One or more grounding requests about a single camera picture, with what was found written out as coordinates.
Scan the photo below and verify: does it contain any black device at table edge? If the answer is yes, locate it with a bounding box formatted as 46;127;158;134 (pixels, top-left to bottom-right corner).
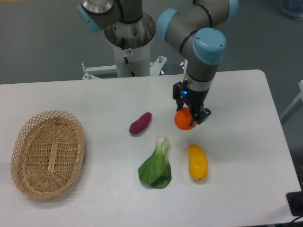
286;191;303;217

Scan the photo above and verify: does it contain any white frame at right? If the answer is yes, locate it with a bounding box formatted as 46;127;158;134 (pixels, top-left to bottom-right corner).
279;80;303;125

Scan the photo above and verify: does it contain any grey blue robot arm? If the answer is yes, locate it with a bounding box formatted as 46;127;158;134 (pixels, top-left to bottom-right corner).
76;0;239;124

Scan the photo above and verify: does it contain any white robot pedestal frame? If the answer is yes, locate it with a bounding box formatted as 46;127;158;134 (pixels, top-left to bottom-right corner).
81;45;169;80

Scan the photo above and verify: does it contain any blue object top right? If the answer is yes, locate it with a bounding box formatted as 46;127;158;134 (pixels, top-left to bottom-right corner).
280;0;303;21

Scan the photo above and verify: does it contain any yellow mango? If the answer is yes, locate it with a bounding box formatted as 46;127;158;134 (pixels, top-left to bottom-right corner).
187;144;208;181

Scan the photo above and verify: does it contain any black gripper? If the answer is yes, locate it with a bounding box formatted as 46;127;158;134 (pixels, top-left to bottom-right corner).
172;80;212;126

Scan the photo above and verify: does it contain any purple sweet potato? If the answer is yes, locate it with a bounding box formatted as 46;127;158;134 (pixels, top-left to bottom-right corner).
129;112;152;135

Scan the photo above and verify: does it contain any green bok choy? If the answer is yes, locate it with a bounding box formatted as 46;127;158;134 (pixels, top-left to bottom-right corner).
138;136;172;189

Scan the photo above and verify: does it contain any woven wicker basket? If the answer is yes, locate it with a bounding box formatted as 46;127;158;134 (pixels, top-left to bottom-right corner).
10;110;85;199

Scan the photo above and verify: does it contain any orange fruit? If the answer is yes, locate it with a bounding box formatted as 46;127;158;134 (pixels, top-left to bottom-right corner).
174;107;196;130

